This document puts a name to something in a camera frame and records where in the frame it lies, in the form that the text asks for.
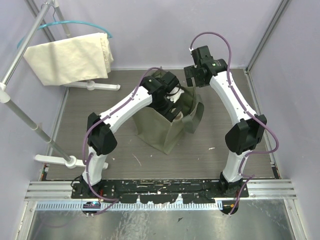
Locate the cream bottle with beige cap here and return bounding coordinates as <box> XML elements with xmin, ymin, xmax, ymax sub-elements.
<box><xmin>173</xmin><ymin>112</ymin><xmax>184</xmax><ymax>121</ymax></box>

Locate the olive green canvas bag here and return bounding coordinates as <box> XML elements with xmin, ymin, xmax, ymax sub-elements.
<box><xmin>132</xmin><ymin>74</ymin><xmax>204</xmax><ymax>155</ymax></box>

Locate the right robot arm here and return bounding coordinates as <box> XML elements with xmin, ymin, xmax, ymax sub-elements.
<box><xmin>184</xmin><ymin>45</ymin><xmax>267</xmax><ymax>197</ymax></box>

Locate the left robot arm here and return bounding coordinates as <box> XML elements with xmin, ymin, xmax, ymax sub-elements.
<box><xmin>82</xmin><ymin>71</ymin><xmax>184</xmax><ymax>198</ymax></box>

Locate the cream canvas cloth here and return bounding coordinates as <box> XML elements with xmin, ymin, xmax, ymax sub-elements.
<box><xmin>23</xmin><ymin>32</ymin><xmax>114</xmax><ymax>86</ymax></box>

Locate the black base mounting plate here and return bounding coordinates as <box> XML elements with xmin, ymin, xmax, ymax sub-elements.
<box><xmin>71</xmin><ymin>178</ymin><xmax>249</xmax><ymax>205</ymax></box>

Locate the white metal clothes rack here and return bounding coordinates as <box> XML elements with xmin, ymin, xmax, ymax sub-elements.
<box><xmin>0</xmin><ymin>0</ymin><xmax>121</xmax><ymax>171</ymax></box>

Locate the teal clothes hanger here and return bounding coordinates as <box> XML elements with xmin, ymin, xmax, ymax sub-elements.
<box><xmin>17</xmin><ymin>21</ymin><xmax>113</xmax><ymax>50</ymax></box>

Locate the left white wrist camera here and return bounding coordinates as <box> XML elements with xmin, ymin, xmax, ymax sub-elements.
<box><xmin>166</xmin><ymin>87</ymin><xmax>185</xmax><ymax>103</ymax></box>

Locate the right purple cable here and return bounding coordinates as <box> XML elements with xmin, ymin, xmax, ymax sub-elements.
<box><xmin>189</xmin><ymin>31</ymin><xmax>280</xmax><ymax>216</ymax></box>

